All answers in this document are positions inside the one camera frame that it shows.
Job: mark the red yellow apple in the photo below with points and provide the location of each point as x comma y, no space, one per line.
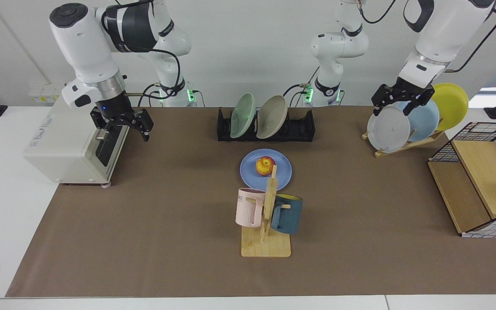
264,165

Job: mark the yellow plate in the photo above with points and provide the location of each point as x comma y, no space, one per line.
450,103

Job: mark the green plate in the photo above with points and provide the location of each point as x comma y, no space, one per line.
241,116

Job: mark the brown table cloth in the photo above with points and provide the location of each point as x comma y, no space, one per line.
144,241

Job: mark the pale toaster oven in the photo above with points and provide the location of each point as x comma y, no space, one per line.
58,142

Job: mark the grey plate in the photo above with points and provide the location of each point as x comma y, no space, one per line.
388,131

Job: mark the wooden plate rack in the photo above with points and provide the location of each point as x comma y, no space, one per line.
396,148

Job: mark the wooden cup stand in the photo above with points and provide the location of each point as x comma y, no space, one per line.
265,247

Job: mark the pale blue plate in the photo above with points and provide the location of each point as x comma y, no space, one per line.
426,120

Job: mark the black dish rack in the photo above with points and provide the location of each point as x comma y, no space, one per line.
302,127

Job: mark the pink cup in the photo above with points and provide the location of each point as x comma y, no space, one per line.
246,211

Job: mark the dark teal cup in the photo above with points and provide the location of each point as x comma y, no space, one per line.
289,215

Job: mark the beige plate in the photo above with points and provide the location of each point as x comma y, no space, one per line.
271,116

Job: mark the white wall socket box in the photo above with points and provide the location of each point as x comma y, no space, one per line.
43,92

